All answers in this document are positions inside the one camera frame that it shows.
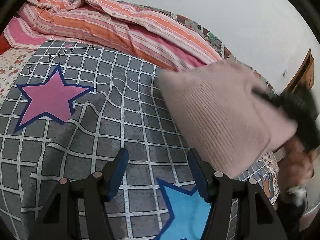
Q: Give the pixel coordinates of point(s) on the wall socket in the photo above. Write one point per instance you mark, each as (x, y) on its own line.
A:
(284, 73)

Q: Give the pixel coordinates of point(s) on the red pillow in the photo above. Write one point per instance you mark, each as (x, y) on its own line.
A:
(3, 43)

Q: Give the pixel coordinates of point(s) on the pink knit sweater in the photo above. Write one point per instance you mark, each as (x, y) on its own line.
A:
(220, 115)

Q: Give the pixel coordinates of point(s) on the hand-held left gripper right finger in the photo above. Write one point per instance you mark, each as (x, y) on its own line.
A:
(200, 180)

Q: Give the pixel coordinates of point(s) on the floral bed sheet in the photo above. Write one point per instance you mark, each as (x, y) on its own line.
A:
(11, 67)

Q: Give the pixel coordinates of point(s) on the person's right hand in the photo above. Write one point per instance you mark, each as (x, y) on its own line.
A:
(298, 162)

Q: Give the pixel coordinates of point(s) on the grey checked star blanket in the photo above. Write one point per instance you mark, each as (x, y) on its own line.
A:
(120, 110)

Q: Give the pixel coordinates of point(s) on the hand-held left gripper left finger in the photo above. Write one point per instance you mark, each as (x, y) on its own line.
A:
(117, 175)

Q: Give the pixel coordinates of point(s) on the pink orange striped quilt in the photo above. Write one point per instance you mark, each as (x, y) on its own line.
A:
(125, 27)

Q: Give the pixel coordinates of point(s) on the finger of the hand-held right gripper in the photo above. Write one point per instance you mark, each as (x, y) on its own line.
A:
(266, 97)

